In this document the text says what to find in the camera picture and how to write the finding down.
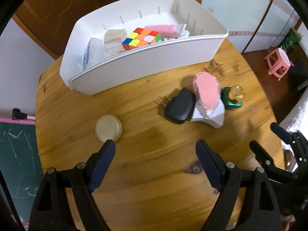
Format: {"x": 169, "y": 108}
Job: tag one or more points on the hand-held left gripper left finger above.
{"x": 103, "y": 163}

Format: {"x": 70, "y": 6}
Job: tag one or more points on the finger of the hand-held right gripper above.
{"x": 261, "y": 152}
{"x": 280, "y": 130}

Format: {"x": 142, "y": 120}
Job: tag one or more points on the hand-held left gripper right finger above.
{"x": 209, "y": 166}

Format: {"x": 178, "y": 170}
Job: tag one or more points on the round beige case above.
{"x": 107, "y": 127}

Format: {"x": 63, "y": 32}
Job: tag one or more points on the white plastic bin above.
{"x": 144, "y": 62}

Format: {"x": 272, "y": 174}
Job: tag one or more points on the clear plastic box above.
{"x": 112, "y": 51}

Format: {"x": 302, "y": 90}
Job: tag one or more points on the beige wedge box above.
{"x": 114, "y": 35}

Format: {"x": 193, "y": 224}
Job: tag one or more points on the colourful puzzle cube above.
{"x": 142, "y": 38}

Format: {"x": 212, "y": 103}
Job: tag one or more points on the pink comb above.
{"x": 161, "y": 28}

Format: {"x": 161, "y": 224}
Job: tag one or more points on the white blanket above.
{"x": 297, "y": 115}

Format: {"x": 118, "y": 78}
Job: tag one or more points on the white angular plastic stand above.
{"x": 211, "y": 119}

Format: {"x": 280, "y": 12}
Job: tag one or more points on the black power adapter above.
{"x": 180, "y": 105}

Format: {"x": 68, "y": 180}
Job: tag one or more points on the pink plastic stool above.
{"x": 278, "y": 61}

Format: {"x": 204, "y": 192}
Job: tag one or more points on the green chalkboard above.
{"x": 16, "y": 161}

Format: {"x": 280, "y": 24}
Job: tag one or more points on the green bag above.
{"x": 291, "y": 39}

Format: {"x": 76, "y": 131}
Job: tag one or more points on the black chalkboard clamp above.
{"x": 18, "y": 114}

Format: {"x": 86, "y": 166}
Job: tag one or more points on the pale blue wardrobe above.
{"x": 240, "y": 9}

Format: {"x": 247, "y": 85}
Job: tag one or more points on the brown wooden door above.
{"x": 53, "y": 12}

